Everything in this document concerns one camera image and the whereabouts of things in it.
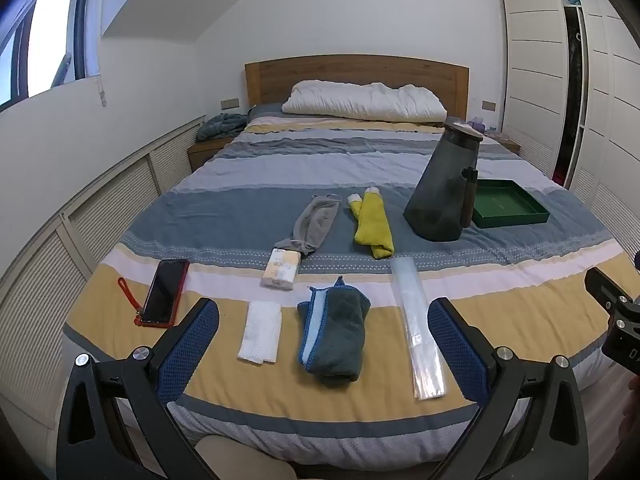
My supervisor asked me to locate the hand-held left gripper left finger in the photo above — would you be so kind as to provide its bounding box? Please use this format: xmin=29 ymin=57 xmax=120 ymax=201
xmin=56 ymin=298 xmax=220 ymax=480

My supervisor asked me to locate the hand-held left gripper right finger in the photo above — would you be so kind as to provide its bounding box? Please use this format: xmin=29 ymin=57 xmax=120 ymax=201
xmin=427 ymin=298 xmax=590 ymax=480

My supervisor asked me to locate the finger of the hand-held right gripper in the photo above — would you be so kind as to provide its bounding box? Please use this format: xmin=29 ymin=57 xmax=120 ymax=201
xmin=585 ymin=267 xmax=623 ymax=311

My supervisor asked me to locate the clear plastic bag roll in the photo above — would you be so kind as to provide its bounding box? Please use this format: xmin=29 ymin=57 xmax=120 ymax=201
xmin=390 ymin=257 xmax=447 ymax=402

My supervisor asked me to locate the white textured cloth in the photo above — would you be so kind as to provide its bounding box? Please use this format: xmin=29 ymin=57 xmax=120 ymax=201
xmin=237 ymin=300 xmax=282 ymax=364

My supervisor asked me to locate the tissue pack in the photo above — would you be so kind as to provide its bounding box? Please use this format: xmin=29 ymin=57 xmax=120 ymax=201
xmin=260 ymin=247 xmax=302 ymax=291

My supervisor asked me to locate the green tray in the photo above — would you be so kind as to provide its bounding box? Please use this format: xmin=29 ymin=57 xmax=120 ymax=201
xmin=471 ymin=178 xmax=551 ymax=230

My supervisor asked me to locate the teal towel with blue trim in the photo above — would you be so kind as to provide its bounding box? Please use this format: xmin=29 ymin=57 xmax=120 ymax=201
xmin=297 ymin=276 xmax=372 ymax=387

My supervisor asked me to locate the grey fabric pouch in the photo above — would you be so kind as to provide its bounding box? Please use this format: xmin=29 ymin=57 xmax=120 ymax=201
xmin=274 ymin=194 xmax=342 ymax=257

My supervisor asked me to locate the phone in red case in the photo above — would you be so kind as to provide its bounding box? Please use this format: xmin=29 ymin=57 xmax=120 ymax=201
xmin=140 ymin=259 xmax=191 ymax=329

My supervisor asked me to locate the striped bed cover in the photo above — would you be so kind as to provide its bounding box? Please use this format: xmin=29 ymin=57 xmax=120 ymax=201
xmin=60 ymin=105 xmax=636 ymax=472

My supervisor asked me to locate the dark grey translucent pitcher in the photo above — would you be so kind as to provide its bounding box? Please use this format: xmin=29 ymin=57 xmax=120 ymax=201
xmin=403 ymin=116 xmax=484 ymax=242

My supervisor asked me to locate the white slatted cabinet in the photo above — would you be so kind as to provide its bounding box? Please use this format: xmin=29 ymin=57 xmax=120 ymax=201
xmin=0 ymin=115 xmax=207 ymax=428

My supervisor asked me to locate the wooden nightstand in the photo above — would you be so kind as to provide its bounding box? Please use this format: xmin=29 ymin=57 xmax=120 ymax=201
xmin=187 ymin=135 xmax=236 ymax=172

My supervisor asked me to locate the white wardrobe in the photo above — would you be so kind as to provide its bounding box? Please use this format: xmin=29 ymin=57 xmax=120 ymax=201
xmin=499 ymin=0 xmax=640 ymax=261

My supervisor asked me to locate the blue-grey bundled cloth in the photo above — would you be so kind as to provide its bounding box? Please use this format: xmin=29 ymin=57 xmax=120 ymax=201
xmin=196 ymin=113 xmax=249 ymax=142

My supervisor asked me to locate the dark blue pillow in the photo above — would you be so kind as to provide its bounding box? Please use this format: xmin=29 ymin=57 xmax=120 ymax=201
xmin=247 ymin=103 xmax=286 ymax=122

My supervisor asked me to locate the white pillow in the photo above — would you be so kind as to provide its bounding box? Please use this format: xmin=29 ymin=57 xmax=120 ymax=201
xmin=281 ymin=80 xmax=448 ymax=123

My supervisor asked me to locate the wooden headboard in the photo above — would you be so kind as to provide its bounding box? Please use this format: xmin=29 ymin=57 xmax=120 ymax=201
xmin=244 ymin=54 xmax=471 ymax=123

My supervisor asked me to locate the window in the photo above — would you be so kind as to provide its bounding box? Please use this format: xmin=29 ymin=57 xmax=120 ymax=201
xmin=0 ymin=0 xmax=93 ymax=111

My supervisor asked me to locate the red wrist strap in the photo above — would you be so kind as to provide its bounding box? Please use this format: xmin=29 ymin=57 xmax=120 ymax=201
xmin=117 ymin=277 xmax=146 ymax=325

